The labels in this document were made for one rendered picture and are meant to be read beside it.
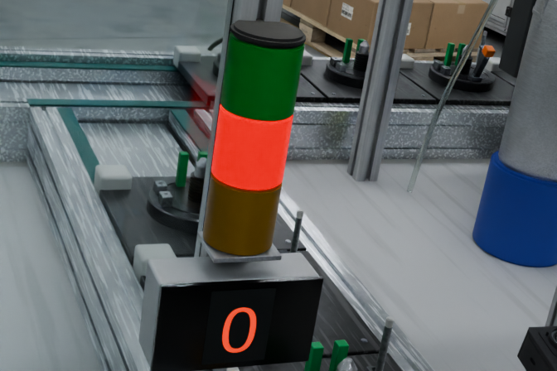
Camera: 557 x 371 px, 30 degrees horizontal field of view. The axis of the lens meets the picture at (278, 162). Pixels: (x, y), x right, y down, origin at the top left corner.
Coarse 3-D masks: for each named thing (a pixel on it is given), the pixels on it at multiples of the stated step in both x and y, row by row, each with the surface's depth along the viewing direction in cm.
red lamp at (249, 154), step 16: (224, 112) 69; (224, 128) 69; (240, 128) 68; (256, 128) 68; (272, 128) 68; (288, 128) 70; (224, 144) 69; (240, 144) 68; (256, 144) 68; (272, 144) 69; (224, 160) 70; (240, 160) 69; (256, 160) 69; (272, 160) 69; (224, 176) 70; (240, 176) 69; (256, 176) 69; (272, 176) 70
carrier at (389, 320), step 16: (384, 336) 105; (320, 352) 104; (336, 352) 105; (384, 352) 105; (240, 368) 111; (256, 368) 111; (272, 368) 112; (288, 368) 112; (304, 368) 112; (320, 368) 113; (336, 368) 105; (352, 368) 100; (384, 368) 115; (400, 368) 115
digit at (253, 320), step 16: (272, 288) 73; (224, 304) 72; (240, 304) 73; (256, 304) 73; (272, 304) 74; (208, 320) 72; (224, 320) 73; (240, 320) 73; (256, 320) 74; (208, 336) 73; (224, 336) 74; (240, 336) 74; (256, 336) 75; (208, 352) 74; (224, 352) 74; (240, 352) 75; (256, 352) 75
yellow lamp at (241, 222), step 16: (208, 192) 72; (224, 192) 70; (240, 192) 70; (256, 192) 70; (272, 192) 71; (208, 208) 72; (224, 208) 70; (240, 208) 70; (256, 208) 70; (272, 208) 71; (208, 224) 72; (224, 224) 71; (240, 224) 71; (256, 224) 71; (272, 224) 72; (208, 240) 72; (224, 240) 71; (240, 240) 71; (256, 240) 71; (272, 240) 73
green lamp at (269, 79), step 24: (240, 48) 67; (264, 48) 66; (288, 48) 67; (240, 72) 67; (264, 72) 66; (288, 72) 67; (240, 96) 67; (264, 96) 67; (288, 96) 68; (264, 120) 68
